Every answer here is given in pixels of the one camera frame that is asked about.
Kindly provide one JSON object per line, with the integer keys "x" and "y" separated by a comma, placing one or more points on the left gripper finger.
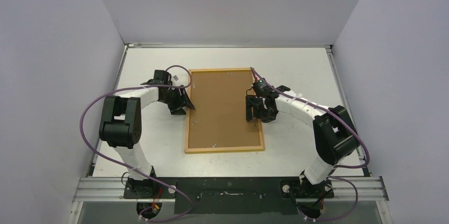
{"x": 186, "y": 102}
{"x": 179, "y": 111}

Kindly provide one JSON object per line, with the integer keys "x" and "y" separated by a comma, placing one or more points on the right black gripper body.
{"x": 254, "y": 106}

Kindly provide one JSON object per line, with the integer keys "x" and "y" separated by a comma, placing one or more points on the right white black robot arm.
{"x": 332, "y": 127}

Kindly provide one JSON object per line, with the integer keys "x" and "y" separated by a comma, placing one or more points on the brown frame backing board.
{"x": 217, "y": 110}

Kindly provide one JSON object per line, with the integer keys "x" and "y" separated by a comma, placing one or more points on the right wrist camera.
{"x": 260, "y": 88}

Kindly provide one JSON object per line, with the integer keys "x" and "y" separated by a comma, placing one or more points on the yellow wooden picture frame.
{"x": 187, "y": 117}

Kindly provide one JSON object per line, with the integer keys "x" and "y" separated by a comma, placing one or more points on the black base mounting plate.
{"x": 232, "y": 195}

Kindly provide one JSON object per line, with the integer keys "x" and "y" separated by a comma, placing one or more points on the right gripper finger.
{"x": 250, "y": 107}
{"x": 268, "y": 116}

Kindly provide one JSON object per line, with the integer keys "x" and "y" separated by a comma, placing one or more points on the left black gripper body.
{"x": 174, "y": 98}

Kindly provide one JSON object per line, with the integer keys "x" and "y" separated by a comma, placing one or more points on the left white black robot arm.
{"x": 121, "y": 126}

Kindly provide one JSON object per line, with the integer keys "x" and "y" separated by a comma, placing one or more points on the aluminium front rail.
{"x": 112, "y": 189}

